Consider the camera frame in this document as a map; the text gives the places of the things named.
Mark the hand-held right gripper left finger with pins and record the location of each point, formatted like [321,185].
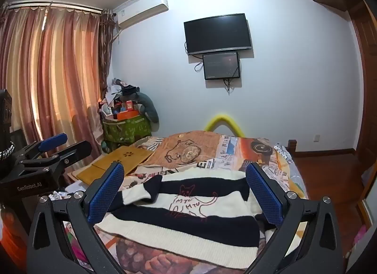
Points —
[107,191]

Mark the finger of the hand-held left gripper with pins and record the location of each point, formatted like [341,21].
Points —
[73,150]
[54,141]

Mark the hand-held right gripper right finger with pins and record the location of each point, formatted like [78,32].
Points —
[265,196]

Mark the navy white striped sweater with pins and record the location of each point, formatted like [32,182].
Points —
[176,221]

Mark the wooden lap board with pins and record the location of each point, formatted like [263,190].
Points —
[123,159]

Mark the green fabric storage basket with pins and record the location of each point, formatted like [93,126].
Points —
[126,129]

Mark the orange box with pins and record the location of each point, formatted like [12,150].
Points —
[126,115]

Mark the pile of clutter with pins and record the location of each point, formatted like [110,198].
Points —
[117,97]

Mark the pink striped curtain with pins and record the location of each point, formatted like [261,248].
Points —
[59,70]

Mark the printed bed sheet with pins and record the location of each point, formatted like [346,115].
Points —
[182,150]

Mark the yellow foam tube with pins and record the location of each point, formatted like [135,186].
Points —
[219,116]

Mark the white air conditioner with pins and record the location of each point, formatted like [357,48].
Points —
[141,10]

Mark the wooden door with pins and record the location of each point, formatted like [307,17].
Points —
[366,70]

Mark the wooden bed frame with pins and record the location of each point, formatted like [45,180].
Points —
[292,146]

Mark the white wall outlet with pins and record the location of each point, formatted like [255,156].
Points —
[317,138]

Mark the white curtain rail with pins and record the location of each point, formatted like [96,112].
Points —
[59,4]

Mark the small black wall monitor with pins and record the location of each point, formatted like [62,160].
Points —
[221,65]

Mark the black wall television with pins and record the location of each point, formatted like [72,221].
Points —
[218,34]

